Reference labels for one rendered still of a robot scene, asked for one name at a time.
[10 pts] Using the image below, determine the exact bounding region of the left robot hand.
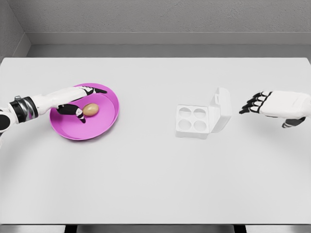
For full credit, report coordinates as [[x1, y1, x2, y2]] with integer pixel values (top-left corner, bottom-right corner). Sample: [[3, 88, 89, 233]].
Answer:
[[48, 86, 108, 124]]

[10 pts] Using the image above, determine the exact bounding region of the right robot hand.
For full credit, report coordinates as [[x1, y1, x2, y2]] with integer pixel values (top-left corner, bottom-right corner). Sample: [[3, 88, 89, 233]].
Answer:
[[239, 90, 311, 129]]

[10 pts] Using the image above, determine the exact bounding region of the brown egg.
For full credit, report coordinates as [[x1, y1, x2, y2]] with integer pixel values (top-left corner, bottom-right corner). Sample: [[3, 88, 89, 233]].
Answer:
[[82, 103, 100, 117]]

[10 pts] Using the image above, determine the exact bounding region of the white egg box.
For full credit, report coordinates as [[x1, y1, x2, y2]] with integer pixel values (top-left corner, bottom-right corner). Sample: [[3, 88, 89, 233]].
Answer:
[[174, 86, 232, 141]]

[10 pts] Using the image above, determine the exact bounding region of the pink round plate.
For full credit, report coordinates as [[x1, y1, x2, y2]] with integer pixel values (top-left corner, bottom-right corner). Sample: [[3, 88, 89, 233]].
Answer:
[[49, 83, 120, 141]]

